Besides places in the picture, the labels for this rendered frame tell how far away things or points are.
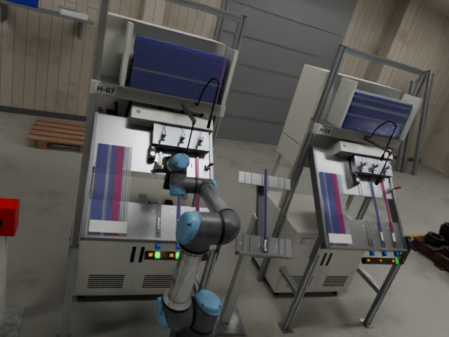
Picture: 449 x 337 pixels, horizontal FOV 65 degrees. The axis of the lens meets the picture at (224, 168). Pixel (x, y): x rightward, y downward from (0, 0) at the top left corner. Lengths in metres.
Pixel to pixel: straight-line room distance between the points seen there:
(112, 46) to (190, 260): 1.34
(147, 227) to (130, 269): 0.55
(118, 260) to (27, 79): 3.86
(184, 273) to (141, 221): 0.64
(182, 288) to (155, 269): 1.05
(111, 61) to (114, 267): 1.24
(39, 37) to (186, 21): 2.07
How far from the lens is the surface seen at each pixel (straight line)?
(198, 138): 2.13
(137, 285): 2.52
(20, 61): 5.72
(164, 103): 2.11
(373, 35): 7.90
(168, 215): 1.98
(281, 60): 6.65
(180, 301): 1.46
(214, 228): 1.25
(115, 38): 2.19
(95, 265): 2.39
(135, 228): 1.92
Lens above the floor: 1.79
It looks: 21 degrees down
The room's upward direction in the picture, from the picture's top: 16 degrees clockwise
